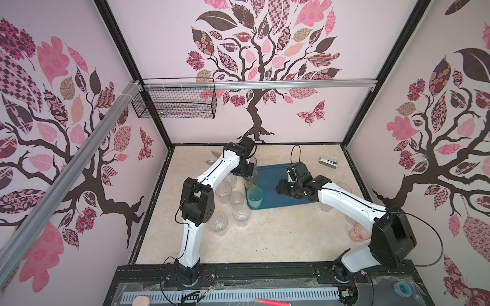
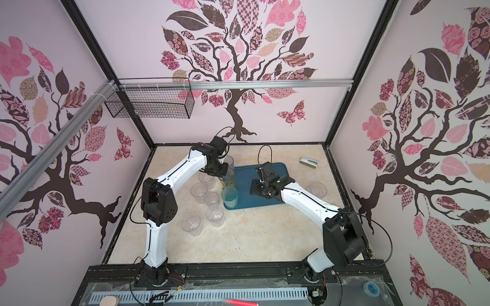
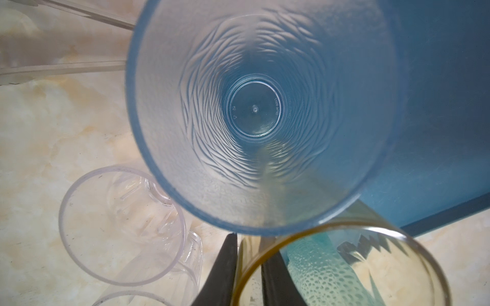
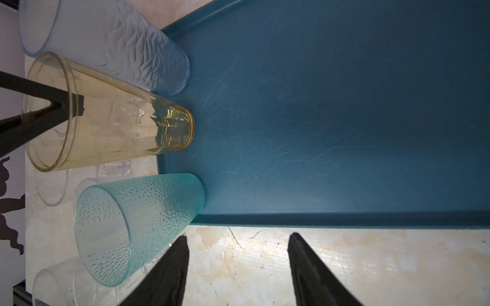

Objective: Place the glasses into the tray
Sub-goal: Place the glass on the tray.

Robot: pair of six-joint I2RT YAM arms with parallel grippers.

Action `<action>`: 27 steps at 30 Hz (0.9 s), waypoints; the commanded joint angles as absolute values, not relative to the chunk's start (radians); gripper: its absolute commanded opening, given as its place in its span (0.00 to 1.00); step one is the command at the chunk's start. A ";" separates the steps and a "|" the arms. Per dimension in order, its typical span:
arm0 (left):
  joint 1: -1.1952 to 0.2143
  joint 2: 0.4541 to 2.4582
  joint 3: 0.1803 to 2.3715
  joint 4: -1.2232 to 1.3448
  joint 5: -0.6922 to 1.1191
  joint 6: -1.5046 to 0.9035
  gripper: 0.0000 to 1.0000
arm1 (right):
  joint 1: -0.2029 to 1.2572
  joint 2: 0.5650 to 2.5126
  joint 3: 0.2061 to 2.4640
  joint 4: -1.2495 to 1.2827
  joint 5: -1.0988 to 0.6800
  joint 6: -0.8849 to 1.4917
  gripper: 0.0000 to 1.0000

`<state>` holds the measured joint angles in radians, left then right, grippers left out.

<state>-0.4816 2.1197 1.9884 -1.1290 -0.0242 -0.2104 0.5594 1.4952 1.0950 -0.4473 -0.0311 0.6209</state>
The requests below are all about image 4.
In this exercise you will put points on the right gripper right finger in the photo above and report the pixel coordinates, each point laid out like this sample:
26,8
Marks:
313,282

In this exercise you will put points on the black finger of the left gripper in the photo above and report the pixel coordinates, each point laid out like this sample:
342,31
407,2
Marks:
19,130

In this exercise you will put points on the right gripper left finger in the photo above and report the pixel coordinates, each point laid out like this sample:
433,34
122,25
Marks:
165,284

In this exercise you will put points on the teal dotted plastic cup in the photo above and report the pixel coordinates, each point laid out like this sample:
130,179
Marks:
119,226

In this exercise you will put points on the yellow transparent cup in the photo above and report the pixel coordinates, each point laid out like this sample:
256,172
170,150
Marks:
119,121

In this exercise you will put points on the tall frosted blue cup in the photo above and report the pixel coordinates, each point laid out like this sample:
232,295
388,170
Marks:
109,36

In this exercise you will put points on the teal plastic tray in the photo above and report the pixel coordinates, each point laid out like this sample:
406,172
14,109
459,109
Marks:
345,114

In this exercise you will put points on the clear dotted glass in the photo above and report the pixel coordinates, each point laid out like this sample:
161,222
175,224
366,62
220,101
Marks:
52,187

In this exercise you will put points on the clear ribbed short glass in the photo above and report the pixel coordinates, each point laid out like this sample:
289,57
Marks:
69,283

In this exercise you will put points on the clear faceted glass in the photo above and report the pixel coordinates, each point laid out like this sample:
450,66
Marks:
117,169

